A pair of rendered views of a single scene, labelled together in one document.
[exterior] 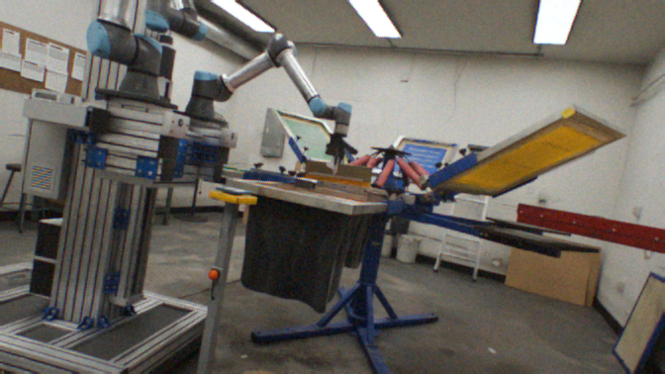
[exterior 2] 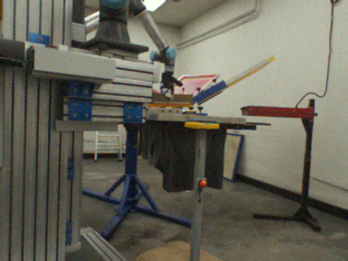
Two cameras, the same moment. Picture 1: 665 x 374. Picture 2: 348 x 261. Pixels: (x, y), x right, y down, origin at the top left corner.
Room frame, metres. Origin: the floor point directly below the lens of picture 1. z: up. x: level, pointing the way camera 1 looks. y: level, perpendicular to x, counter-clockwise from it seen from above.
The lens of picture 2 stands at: (0.69, 1.53, 0.99)
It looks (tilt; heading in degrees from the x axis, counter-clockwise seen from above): 3 degrees down; 313
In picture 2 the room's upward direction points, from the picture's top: 3 degrees clockwise
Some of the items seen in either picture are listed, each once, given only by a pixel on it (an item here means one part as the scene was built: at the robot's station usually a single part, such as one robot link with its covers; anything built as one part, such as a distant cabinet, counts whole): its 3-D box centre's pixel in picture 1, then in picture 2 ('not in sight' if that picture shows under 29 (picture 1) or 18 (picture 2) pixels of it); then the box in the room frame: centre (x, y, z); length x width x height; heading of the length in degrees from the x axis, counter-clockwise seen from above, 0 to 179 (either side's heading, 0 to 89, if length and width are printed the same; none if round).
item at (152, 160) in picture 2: not in sight; (153, 144); (2.08, 0.21, 0.79); 0.46 x 0.09 x 0.33; 157
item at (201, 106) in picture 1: (201, 106); not in sight; (2.21, 0.72, 1.31); 0.15 x 0.15 x 0.10
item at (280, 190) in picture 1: (324, 196); (176, 116); (2.06, 0.01, 0.97); 0.79 x 0.58 x 0.04; 157
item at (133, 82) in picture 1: (141, 84); (113, 33); (1.72, 0.81, 1.31); 0.15 x 0.15 x 0.10
